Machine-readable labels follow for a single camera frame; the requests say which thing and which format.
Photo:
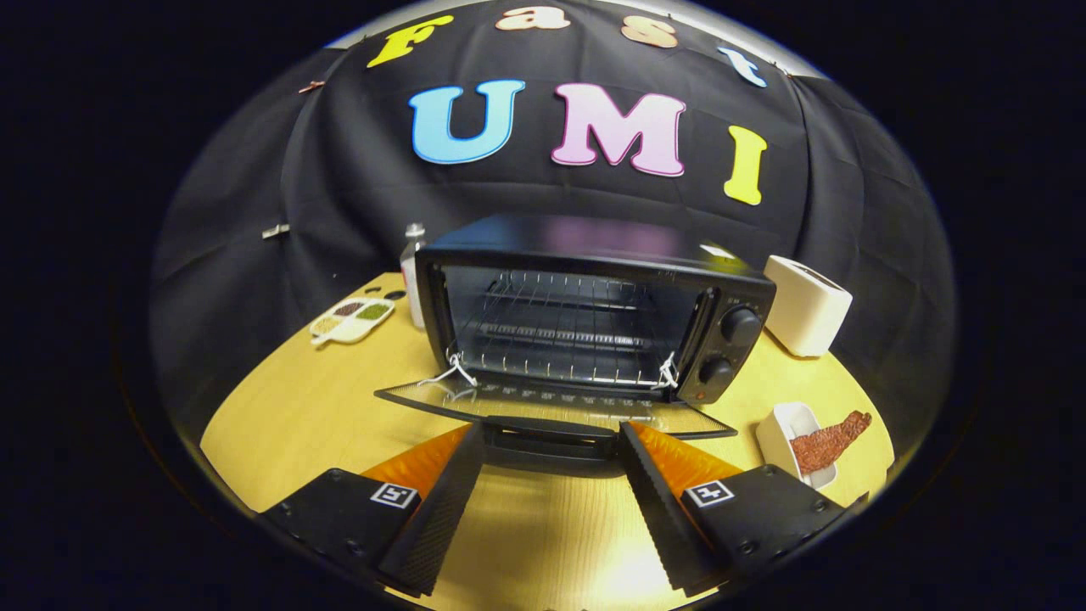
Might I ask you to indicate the black toaster oven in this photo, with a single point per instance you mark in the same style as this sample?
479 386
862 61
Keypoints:
594 242

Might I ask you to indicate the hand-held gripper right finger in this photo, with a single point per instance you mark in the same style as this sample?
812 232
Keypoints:
657 518

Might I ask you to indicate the clear plastic bottle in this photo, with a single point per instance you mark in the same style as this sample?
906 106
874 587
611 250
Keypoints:
413 271

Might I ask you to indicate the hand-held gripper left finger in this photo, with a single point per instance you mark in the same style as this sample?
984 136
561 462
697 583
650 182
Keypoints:
441 518

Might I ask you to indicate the white clip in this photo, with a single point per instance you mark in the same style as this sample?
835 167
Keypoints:
275 230

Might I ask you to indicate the white toaster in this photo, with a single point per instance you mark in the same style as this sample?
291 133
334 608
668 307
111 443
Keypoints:
806 305

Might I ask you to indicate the black backdrop cloth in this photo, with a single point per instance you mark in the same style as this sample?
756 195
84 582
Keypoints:
339 195

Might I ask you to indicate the pink clip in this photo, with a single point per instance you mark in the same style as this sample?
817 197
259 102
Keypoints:
310 86

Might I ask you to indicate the reddish-brown meat strip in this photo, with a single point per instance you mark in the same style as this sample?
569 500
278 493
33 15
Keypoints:
827 443

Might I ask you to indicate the white divided dish with grains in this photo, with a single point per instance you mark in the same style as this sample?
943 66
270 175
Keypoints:
352 321

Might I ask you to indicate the white slotted dish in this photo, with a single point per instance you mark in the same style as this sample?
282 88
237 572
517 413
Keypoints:
776 433

